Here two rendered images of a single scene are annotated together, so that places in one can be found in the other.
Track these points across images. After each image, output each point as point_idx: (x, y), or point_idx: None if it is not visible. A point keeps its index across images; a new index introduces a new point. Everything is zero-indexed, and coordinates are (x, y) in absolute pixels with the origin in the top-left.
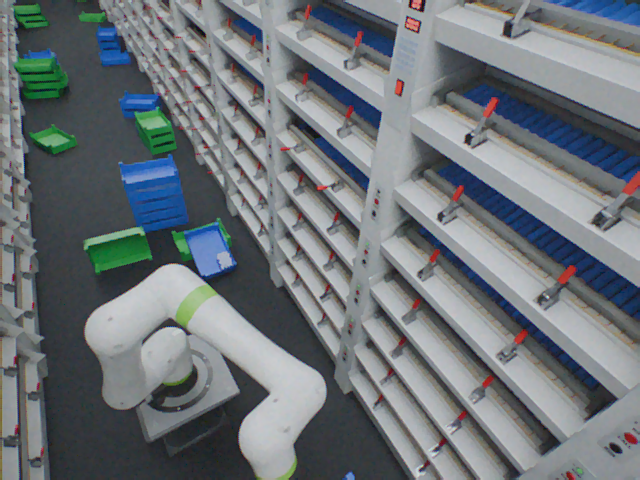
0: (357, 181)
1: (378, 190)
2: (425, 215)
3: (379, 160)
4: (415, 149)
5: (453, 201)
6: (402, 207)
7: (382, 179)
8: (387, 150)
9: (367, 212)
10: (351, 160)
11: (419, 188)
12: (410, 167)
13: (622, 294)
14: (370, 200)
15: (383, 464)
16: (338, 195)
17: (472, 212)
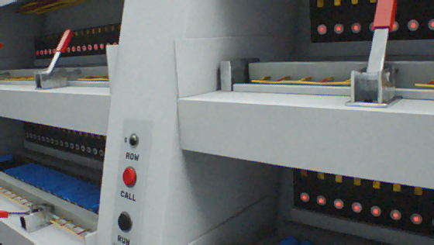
0: (83, 206)
1: (132, 136)
2: (306, 108)
3: (130, 56)
4: (220, 4)
5: (383, 31)
6: (211, 153)
7: (142, 100)
8: (150, 14)
9: (105, 232)
10: (63, 122)
11: (249, 93)
12: (214, 50)
13: None
14: (111, 188)
15: None
16: (36, 236)
17: (432, 78)
